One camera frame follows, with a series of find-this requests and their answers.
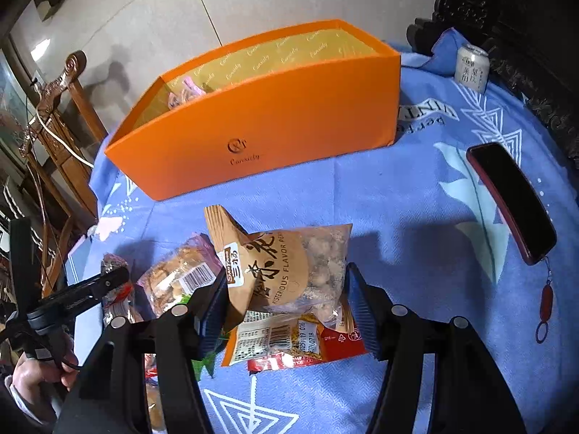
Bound pink snack packet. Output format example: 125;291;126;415
167;77;206;110

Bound packet of small round cakes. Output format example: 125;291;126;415
144;353;166;434

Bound carved wooden chair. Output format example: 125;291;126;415
18;50;109;299

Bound red phone charm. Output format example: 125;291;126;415
535;255;555;344

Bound clear biscuit packet pink edges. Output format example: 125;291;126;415
136;233;224;319

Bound blue printed tablecloth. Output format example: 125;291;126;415
65;27;579;434

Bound dark carved wooden furniture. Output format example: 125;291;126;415
405;0;579;168

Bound long red snack packet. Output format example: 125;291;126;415
246;353;363;375

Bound person's left forearm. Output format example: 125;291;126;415
0;377;62;430

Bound black phone in red case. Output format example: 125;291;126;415
466;142;558;267

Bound green snack packet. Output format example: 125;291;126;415
183;294;229;378

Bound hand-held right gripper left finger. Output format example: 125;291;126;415
54;269;231;434

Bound orange cardboard box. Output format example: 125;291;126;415
104;19;402;202

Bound white cable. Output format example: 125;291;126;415
27;108;93;168

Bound orange and white snack packet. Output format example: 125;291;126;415
221;296;367;367

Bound person's left hand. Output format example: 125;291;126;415
11;353;80;399

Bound white drink can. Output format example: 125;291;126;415
455;44;490;95

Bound brown peanut packet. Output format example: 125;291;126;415
203;205;354;333

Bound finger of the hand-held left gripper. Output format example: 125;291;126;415
68;266;131;310

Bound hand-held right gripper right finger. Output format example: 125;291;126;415
345;261;528;434

